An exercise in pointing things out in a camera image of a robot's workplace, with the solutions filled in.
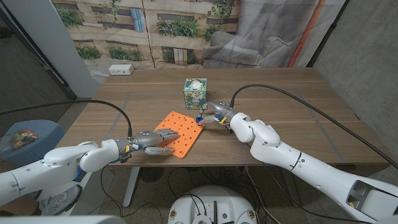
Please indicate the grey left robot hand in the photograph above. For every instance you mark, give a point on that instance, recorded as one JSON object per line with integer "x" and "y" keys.
{"x": 152, "y": 138}

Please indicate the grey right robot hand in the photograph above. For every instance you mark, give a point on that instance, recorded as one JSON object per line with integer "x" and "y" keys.
{"x": 219, "y": 109}

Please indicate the blue peg toy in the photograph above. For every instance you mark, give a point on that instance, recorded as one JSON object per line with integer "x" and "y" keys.
{"x": 199, "y": 119}

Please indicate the orange peg board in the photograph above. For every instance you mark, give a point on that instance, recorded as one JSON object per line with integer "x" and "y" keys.
{"x": 186, "y": 137}

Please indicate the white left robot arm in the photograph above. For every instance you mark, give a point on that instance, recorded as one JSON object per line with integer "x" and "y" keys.
{"x": 59, "y": 168}

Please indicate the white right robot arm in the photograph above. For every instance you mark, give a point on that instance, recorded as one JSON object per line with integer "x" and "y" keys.
{"x": 311, "y": 169}

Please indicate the leaf print tissue box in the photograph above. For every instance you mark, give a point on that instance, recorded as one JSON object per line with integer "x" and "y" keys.
{"x": 195, "y": 98}

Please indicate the white table leg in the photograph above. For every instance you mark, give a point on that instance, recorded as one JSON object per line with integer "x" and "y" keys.
{"x": 130, "y": 186}

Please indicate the white power strip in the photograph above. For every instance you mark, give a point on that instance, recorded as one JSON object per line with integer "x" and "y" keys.
{"x": 120, "y": 69}

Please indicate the printed fabric backdrop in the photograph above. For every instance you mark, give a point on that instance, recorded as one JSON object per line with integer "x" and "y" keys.
{"x": 186, "y": 34}

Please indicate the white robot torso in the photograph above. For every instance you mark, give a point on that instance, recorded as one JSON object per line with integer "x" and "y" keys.
{"x": 214, "y": 199}

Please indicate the blue upholstered stool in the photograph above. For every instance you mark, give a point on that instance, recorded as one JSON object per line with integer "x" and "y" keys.
{"x": 46, "y": 137}

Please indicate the grey table leg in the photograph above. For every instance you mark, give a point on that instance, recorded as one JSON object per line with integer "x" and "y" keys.
{"x": 292, "y": 193}

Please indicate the grey sneaker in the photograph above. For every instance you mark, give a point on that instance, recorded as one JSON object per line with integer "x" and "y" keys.
{"x": 59, "y": 200}

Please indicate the bag of colourful toys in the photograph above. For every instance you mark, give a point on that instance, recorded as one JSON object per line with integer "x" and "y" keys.
{"x": 21, "y": 138}

